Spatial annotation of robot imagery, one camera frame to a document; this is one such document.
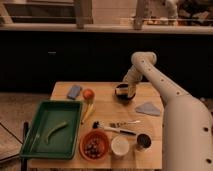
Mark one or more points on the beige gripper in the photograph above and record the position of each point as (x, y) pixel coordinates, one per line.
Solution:
(131, 90)

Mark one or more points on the black and white eraser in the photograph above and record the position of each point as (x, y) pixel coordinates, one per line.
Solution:
(121, 91)

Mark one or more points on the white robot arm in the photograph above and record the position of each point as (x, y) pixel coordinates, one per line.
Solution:
(187, 138)

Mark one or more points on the black bowl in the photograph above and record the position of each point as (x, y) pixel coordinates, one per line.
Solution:
(123, 97)

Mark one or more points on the blue triangular cloth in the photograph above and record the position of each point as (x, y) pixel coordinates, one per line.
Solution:
(148, 108)

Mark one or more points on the silver fork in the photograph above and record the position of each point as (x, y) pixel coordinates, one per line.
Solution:
(119, 124)

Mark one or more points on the red tomato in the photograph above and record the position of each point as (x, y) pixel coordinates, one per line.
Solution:
(88, 94)

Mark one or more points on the yellow banana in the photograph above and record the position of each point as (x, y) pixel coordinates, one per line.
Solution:
(88, 112)

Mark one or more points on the dark metal can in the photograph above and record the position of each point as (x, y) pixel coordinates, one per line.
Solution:
(143, 142)

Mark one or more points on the blue sponge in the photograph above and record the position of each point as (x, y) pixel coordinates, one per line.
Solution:
(74, 92)

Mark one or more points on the white cup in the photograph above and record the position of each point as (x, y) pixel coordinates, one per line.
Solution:
(120, 146)

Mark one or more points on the orange bowl with berries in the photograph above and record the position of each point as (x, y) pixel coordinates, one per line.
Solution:
(94, 145)

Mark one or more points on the green bean pod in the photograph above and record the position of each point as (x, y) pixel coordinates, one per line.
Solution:
(53, 130)

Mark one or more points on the green plastic tray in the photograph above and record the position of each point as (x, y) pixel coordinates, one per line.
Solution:
(62, 143)

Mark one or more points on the black cabinet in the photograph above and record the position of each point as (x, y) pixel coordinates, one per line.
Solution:
(33, 61)

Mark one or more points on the black handled brush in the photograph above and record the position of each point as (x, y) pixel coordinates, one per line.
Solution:
(117, 130)

